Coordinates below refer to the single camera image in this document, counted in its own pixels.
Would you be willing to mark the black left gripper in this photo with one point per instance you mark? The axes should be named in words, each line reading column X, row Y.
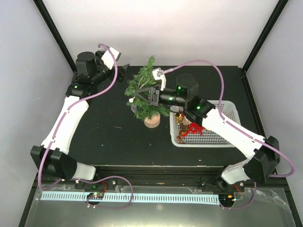
column 121, row 72

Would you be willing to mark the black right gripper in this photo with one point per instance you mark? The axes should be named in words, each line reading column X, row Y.
column 155, row 92

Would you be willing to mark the small green christmas tree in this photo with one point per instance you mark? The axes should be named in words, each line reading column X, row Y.
column 150, row 115

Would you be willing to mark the red star ornament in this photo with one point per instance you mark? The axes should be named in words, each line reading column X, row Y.
column 193, row 128

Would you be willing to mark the white perforated plastic basket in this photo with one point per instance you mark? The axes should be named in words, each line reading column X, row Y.
column 209, row 139

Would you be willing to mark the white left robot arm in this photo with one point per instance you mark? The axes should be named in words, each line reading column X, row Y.
column 51, row 157

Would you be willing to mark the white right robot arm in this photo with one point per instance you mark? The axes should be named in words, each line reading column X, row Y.
column 260, row 152

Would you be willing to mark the clear plastic battery box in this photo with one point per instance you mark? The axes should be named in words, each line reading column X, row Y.
column 134, row 108

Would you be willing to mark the gold bell ornament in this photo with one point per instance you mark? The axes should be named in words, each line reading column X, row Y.
column 179, row 118

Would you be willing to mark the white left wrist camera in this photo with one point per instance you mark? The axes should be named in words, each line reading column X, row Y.
column 107, row 58

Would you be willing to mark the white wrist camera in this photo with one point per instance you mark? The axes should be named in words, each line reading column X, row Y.
column 158, row 74
column 107, row 58

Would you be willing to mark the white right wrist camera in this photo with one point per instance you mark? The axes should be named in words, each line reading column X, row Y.
column 158, row 74

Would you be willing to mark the black frame post back left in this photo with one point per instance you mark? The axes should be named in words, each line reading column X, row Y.
column 40, row 5

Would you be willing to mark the black frame post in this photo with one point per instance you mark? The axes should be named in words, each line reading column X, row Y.
column 273, row 18
column 40, row 5

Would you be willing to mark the white slotted cable duct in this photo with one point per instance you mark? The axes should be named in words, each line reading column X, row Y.
column 129, row 197

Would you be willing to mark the black frame post back right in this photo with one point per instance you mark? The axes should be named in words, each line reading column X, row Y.
column 273, row 18

